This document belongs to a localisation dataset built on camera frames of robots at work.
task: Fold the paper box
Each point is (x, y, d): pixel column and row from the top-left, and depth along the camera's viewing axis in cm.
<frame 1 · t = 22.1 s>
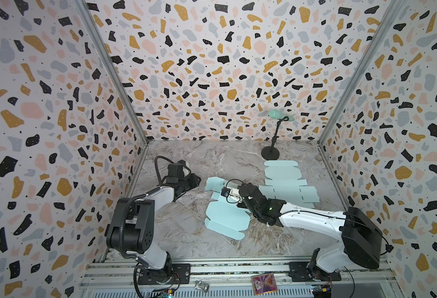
left hand: (202, 176, 93), fingers closed
right hand: (241, 182, 82), fingers closed
mint flat paper box left: (225, 218, 88), point 3 cm above the table
mint flat paper box right: (285, 184, 103), on the table
black microphone stand: (272, 153, 118), point 2 cm above the table
mint green microphone: (275, 113, 90), point 35 cm above the table

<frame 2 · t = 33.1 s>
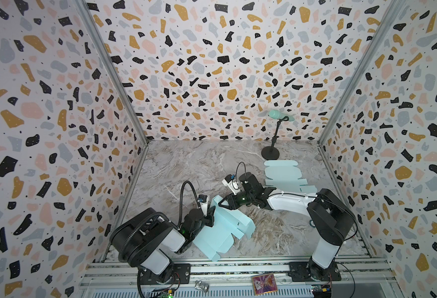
left hand: (216, 204, 88), fingers open
right hand: (220, 201, 83), fingers open
mint flat paper box left: (218, 238, 85), on the table
the other named things where they were.

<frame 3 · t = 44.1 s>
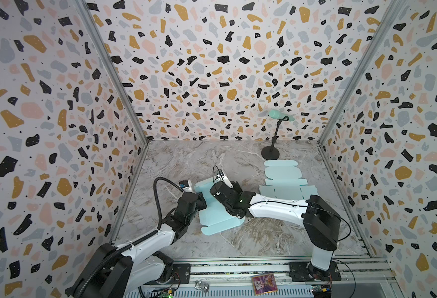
left hand: (207, 190, 85), fingers closed
right hand: (225, 182, 85), fingers closed
mint flat paper box left: (216, 216, 84), point 7 cm above the table
the other named things where they were.

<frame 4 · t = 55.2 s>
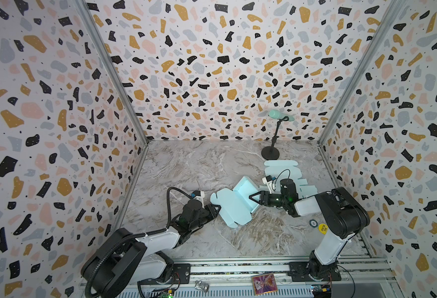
left hand: (224, 205, 84), fingers open
right hand: (252, 195, 90), fingers open
mint flat paper box left: (236, 208, 95), on the table
the other named things where they were.

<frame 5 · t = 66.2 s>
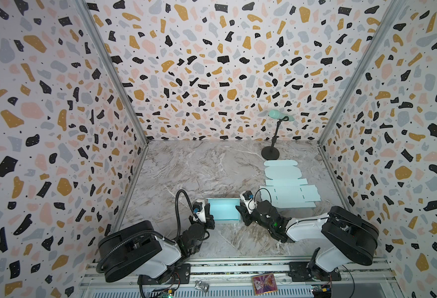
left hand: (213, 203, 82), fingers closed
right hand: (237, 203, 84), fingers closed
mint flat paper box left: (224, 210, 92), point 2 cm above the table
the other named things where they were.

